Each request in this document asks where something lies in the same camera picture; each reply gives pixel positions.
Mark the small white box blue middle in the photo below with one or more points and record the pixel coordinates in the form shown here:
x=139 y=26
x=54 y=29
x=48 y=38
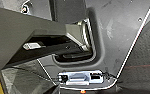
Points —
x=79 y=78

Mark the thick grey robot torso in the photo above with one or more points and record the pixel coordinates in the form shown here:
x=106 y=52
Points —
x=11 y=33

